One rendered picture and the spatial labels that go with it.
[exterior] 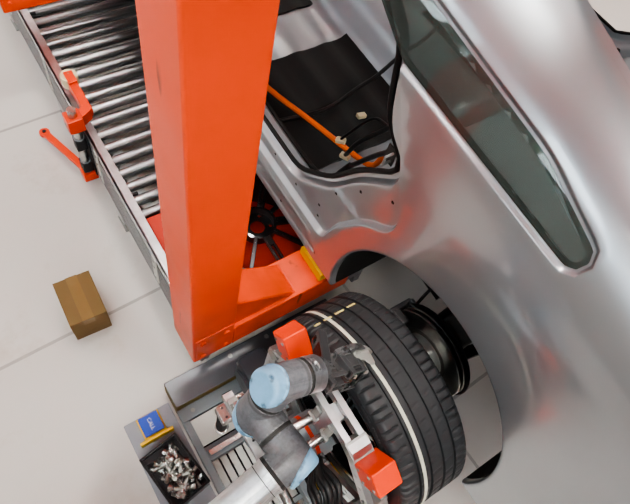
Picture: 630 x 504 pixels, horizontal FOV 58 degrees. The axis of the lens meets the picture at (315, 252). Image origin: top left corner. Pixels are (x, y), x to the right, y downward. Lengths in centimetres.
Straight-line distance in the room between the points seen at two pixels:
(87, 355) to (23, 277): 50
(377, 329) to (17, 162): 227
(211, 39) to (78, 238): 223
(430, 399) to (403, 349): 15
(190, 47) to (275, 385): 71
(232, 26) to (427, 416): 110
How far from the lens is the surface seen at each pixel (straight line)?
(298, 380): 129
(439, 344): 185
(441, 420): 160
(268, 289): 202
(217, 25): 86
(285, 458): 135
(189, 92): 93
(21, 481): 270
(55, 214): 311
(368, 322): 161
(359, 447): 154
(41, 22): 358
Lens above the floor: 259
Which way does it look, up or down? 60 degrees down
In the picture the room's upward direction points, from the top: 20 degrees clockwise
